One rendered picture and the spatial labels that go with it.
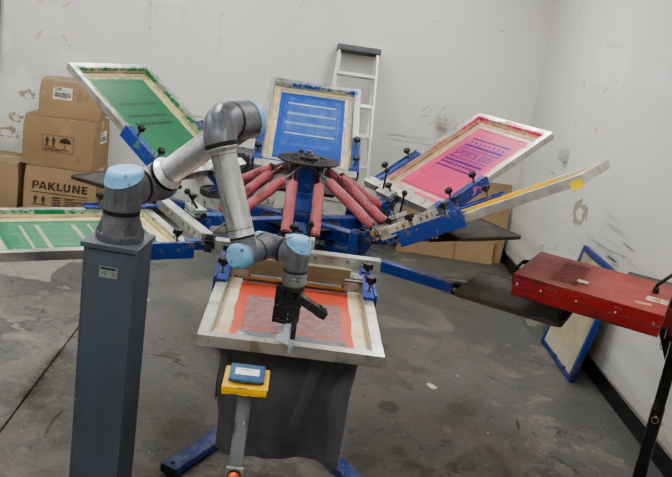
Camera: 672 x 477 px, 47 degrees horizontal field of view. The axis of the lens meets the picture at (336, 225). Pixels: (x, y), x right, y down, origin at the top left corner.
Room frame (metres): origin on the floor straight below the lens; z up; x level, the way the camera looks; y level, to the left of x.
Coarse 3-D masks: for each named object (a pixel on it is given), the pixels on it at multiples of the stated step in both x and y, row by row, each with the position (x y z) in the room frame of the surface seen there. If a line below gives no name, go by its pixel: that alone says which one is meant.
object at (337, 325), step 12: (324, 300) 2.72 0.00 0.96; (336, 300) 2.74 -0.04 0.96; (300, 312) 2.57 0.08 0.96; (336, 312) 2.62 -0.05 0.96; (348, 312) 2.64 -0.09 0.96; (300, 324) 2.46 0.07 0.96; (312, 324) 2.48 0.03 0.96; (324, 324) 2.49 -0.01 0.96; (336, 324) 2.51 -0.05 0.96; (348, 324) 2.53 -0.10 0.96; (312, 336) 2.37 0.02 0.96; (324, 336) 2.39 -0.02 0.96; (336, 336) 2.40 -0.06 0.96; (348, 336) 2.42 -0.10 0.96
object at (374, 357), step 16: (224, 288) 2.60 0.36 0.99; (208, 304) 2.43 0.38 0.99; (368, 304) 2.66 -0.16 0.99; (208, 320) 2.29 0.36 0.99; (368, 320) 2.50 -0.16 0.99; (208, 336) 2.18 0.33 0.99; (224, 336) 2.19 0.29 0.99; (240, 336) 2.21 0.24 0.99; (256, 336) 2.23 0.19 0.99; (368, 336) 2.39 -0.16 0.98; (256, 352) 2.19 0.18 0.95; (272, 352) 2.20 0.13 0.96; (304, 352) 2.20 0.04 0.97; (320, 352) 2.21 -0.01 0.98; (336, 352) 2.21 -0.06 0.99; (352, 352) 2.22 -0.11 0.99; (368, 352) 2.23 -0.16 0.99
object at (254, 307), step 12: (240, 288) 2.72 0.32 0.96; (252, 288) 2.74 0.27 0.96; (264, 288) 2.76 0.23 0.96; (240, 300) 2.60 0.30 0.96; (252, 300) 2.61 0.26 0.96; (264, 300) 2.63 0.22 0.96; (240, 312) 2.49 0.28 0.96; (252, 312) 2.50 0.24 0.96; (264, 312) 2.52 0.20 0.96; (240, 324) 2.38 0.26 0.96; (252, 324) 2.40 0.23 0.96; (264, 324) 2.41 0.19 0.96; (276, 324) 2.43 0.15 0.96
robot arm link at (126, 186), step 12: (108, 168) 2.35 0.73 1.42; (120, 168) 2.35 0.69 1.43; (132, 168) 2.36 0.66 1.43; (108, 180) 2.31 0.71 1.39; (120, 180) 2.30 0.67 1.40; (132, 180) 2.31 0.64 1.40; (144, 180) 2.37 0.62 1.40; (108, 192) 2.31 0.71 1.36; (120, 192) 2.30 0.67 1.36; (132, 192) 2.31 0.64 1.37; (144, 192) 2.36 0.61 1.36; (108, 204) 2.30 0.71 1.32; (120, 204) 2.30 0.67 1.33; (132, 204) 2.32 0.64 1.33
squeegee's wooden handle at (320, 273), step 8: (256, 264) 2.78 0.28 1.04; (264, 264) 2.79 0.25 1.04; (272, 264) 2.79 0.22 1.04; (280, 264) 2.79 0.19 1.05; (312, 264) 2.81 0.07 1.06; (320, 264) 2.83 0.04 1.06; (256, 272) 2.78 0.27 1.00; (264, 272) 2.79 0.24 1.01; (272, 272) 2.79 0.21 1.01; (280, 272) 2.79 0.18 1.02; (312, 272) 2.80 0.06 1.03; (320, 272) 2.80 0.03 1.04; (328, 272) 2.81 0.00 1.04; (336, 272) 2.81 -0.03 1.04; (344, 272) 2.81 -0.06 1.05; (312, 280) 2.80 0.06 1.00; (320, 280) 2.80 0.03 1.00; (328, 280) 2.81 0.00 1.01; (336, 280) 2.81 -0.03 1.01; (344, 280) 2.81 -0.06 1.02
